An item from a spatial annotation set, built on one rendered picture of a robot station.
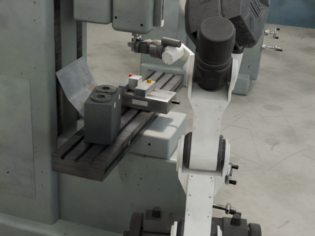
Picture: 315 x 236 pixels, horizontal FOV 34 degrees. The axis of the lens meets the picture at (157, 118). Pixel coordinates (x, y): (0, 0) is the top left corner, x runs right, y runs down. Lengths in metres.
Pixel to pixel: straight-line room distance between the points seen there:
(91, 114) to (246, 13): 0.78
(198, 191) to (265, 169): 2.11
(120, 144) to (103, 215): 0.73
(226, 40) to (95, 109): 0.74
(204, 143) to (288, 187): 2.04
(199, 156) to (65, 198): 1.17
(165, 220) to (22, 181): 0.95
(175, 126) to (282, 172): 1.65
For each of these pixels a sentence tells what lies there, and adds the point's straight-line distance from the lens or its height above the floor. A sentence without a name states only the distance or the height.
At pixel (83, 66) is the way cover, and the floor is 1.03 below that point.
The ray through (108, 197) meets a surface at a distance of 2.79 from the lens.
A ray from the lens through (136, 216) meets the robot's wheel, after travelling 2.33.
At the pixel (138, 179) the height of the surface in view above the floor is 0.57.
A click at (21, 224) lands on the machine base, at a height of 0.20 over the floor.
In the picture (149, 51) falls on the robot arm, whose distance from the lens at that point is 2.47.
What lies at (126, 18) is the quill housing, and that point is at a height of 1.38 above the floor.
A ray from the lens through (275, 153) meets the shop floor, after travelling 4.37.
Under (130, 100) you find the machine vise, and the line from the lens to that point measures 2.60.
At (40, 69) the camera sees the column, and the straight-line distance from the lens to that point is 2.57.
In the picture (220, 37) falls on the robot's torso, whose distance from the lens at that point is 1.66.
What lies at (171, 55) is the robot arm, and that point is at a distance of 2.37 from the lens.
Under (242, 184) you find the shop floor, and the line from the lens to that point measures 3.84.
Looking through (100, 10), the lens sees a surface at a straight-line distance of 2.47.
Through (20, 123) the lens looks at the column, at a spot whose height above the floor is 0.80.
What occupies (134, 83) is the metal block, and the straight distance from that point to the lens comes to 2.61.
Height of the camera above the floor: 1.93
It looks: 24 degrees down
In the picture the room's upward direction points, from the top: 3 degrees clockwise
